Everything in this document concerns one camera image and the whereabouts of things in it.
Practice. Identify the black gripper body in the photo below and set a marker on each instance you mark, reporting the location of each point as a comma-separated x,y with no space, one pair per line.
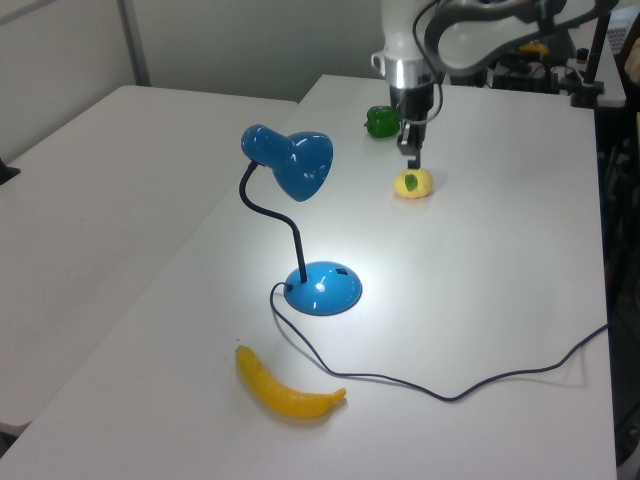
414,107

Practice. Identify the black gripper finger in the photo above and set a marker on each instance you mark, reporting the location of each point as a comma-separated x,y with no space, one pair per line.
415,159

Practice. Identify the blue gooseneck desk lamp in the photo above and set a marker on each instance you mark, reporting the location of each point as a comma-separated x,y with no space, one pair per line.
325,295

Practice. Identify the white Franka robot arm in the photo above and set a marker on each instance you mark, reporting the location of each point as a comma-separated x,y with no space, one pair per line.
400,30

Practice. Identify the yellow toy peach with leaf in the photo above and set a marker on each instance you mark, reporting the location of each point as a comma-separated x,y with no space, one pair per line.
417,185

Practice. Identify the green toy bell pepper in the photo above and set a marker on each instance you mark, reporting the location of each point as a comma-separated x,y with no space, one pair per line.
382,122

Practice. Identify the black electronic equipment pile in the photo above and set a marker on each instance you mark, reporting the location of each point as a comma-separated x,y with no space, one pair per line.
530,75

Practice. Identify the small yellow object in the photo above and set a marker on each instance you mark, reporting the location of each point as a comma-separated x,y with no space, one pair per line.
532,48

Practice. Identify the grey perforated box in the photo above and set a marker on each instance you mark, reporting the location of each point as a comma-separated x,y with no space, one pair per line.
620,32

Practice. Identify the yellow plastic banana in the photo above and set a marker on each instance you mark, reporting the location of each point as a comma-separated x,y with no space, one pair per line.
285,395

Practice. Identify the black camera stand with clamp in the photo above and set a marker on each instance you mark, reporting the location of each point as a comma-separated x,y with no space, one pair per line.
595,55

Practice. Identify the grey metal frame post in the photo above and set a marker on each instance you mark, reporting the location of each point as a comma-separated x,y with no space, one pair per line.
134,40

